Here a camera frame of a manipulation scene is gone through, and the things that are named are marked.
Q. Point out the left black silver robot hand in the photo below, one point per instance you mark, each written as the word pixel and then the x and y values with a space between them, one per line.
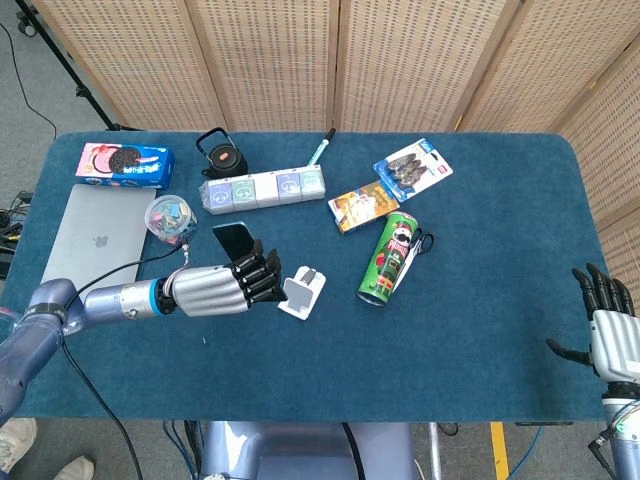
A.
pixel 210 292

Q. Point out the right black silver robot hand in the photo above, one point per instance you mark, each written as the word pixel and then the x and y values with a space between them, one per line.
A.
pixel 610 330

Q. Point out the black smartphone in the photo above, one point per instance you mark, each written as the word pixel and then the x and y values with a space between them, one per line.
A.
pixel 234 240

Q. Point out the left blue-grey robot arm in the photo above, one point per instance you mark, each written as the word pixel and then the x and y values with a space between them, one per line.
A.
pixel 60 320

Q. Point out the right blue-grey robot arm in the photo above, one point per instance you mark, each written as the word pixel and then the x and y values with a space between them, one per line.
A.
pixel 625 435

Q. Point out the white phone stand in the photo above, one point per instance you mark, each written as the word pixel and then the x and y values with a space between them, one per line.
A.
pixel 302 295

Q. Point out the clear jar of colourful clips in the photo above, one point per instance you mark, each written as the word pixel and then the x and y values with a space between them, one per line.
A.
pixel 170 220

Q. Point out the wrapped row of tissue packs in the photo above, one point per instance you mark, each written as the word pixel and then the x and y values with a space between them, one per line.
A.
pixel 260 192

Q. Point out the silver laptop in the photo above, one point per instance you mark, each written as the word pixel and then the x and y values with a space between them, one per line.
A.
pixel 95 235

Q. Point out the blue Oreo cookie box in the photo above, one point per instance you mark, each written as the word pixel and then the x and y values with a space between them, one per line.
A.
pixel 125 165

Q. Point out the blue felt table cover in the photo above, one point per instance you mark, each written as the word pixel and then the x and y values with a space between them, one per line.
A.
pixel 450 340

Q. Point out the yellow and blue snack box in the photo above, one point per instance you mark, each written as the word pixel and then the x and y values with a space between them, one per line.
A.
pixel 362 207

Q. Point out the green Pringles can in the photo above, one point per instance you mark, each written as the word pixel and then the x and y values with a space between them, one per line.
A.
pixel 387 265

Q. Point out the green marker pen black cap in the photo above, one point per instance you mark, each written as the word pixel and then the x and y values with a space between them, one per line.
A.
pixel 320 149

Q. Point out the blue-grey robot torso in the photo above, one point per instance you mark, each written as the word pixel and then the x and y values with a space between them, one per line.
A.
pixel 300 450

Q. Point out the beige shoe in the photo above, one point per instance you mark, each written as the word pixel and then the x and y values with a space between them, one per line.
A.
pixel 75 470
pixel 15 442

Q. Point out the binder clip blister pack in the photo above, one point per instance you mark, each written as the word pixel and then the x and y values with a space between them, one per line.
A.
pixel 415 167

